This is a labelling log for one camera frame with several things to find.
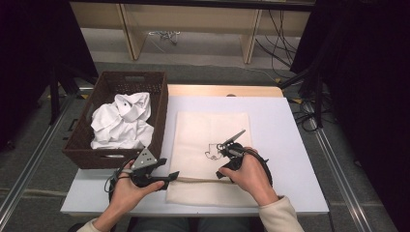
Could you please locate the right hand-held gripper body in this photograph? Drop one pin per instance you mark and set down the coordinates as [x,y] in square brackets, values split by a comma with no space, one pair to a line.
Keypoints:
[233,151]

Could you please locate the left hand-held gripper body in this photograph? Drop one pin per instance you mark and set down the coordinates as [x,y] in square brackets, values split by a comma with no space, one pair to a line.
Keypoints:
[143,161]

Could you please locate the brown woven basket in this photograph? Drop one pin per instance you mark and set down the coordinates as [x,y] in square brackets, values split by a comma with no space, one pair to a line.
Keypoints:
[151,129]

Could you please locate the cream mesh laundry bag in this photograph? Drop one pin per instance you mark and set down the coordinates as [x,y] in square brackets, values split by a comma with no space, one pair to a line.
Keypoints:
[199,129]

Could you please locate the white shirt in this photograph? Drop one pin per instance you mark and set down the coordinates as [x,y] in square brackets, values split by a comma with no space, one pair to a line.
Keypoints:
[122,125]

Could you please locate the person's right hand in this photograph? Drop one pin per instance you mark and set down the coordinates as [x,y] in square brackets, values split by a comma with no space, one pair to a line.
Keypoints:
[251,177]

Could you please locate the person's left hand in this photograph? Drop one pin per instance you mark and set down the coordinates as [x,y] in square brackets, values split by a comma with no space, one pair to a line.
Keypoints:
[125,193]

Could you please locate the person's legs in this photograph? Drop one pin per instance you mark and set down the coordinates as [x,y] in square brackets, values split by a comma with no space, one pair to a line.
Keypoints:
[161,225]

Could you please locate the black metal stand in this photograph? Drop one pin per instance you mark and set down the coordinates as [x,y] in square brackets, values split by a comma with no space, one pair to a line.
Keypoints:
[54,96]
[318,96]

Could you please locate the beige wooden shelf unit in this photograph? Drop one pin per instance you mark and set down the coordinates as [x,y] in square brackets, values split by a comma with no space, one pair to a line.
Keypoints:
[135,38]

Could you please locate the black curtain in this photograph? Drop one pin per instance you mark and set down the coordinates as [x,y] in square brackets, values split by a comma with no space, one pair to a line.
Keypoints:
[370,80]
[32,48]

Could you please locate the metal floor rail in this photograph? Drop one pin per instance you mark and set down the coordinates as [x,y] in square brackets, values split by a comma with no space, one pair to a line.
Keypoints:
[335,161]
[29,167]

